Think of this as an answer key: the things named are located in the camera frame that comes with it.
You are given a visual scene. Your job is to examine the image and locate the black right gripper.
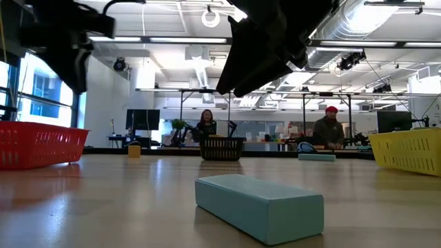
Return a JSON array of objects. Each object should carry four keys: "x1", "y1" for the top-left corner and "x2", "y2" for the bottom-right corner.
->
[{"x1": 216, "y1": 0, "x2": 340, "y2": 98}]

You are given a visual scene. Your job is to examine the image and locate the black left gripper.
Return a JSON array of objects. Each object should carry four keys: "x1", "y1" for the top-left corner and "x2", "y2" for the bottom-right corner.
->
[{"x1": 19, "y1": 0, "x2": 104, "y2": 95}]

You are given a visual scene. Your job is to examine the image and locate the long light blue wooden block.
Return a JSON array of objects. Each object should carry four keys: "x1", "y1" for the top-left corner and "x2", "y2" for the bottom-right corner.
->
[{"x1": 194, "y1": 173, "x2": 325, "y2": 247}]

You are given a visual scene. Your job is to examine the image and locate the large window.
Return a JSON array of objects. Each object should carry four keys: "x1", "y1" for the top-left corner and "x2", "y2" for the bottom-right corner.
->
[{"x1": 0, "y1": 51, "x2": 87, "y2": 128}]

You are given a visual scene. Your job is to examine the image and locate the long ceiling light bar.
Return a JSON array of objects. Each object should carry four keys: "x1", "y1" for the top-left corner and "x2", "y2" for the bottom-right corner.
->
[{"x1": 88, "y1": 35, "x2": 441, "y2": 48}]

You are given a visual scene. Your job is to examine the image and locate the person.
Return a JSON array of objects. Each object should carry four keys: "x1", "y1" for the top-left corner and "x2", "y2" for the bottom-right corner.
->
[
  {"x1": 194, "y1": 109, "x2": 218, "y2": 142},
  {"x1": 312, "y1": 105, "x2": 345, "y2": 149}
]

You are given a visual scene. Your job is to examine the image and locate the red plastic basket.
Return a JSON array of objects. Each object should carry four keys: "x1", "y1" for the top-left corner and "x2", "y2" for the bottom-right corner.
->
[{"x1": 0, "y1": 120, "x2": 90, "y2": 171}]

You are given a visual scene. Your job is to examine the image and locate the black computer monitor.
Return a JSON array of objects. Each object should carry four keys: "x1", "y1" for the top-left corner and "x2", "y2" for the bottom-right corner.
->
[
  {"x1": 125, "y1": 109, "x2": 161, "y2": 131},
  {"x1": 376, "y1": 110, "x2": 413, "y2": 134}
]

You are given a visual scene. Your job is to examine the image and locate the black plastic basket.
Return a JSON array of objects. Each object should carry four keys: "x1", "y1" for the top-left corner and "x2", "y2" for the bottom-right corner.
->
[{"x1": 199, "y1": 135, "x2": 246, "y2": 162}]

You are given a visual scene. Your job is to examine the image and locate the black ceiling lamp cluster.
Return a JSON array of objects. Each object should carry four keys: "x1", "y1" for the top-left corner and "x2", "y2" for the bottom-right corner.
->
[{"x1": 339, "y1": 50, "x2": 367, "y2": 72}]

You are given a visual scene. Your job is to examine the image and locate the green potted plant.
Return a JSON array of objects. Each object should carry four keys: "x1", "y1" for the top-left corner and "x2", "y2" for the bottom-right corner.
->
[{"x1": 171, "y1": 118, "x2": 187, "y2": 138}]

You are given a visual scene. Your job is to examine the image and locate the blue white round object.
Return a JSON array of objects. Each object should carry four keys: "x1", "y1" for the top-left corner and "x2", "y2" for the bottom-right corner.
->
[{"x1": 296, "y1": 141, "x2": 318, "y2": 154}]

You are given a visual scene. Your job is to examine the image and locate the yellow plastic basket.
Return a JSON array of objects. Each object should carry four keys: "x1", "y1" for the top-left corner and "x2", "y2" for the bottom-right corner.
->
[{"x1": 368, "y1": 127, "x2": 441, "y2": 178}]

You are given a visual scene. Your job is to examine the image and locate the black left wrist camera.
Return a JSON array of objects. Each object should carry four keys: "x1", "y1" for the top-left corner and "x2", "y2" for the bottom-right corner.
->
[{"x1": 81, "y1": 13, "x2": 116, "y2": 39}]

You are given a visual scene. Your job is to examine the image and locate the black metal gantry frame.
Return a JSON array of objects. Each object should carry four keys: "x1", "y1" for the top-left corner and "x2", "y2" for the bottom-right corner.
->
[
  {"x1": 302, "y1": 91, "x2": 353, "y2": 145},
  {"x1": 178, "y1": 88, "x2": 232, "y2": 138}
]

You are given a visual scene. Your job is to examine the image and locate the white hanging ring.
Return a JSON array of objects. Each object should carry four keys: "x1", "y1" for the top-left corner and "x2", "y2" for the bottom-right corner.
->
[{"x1": 201, "y1": 9, "x2": 221, "y2": 28}]

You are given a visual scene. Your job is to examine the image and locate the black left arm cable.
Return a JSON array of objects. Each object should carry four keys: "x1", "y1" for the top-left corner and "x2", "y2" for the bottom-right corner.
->
[{"x1": 101, "y1": 0, "x2": 147, "y2": 17}]

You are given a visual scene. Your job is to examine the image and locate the black aluminium table frame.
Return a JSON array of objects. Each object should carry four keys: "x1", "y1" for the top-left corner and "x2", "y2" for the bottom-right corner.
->
[{"x1": 82, "y1": 147, "x2": 376, "y2": 161}]

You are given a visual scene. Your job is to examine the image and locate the silver ventilation duct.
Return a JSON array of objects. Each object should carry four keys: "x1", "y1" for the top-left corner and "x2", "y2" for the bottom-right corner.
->
[{"x1": 305, "y1": 0, "x2": 402, "y2": 70}]

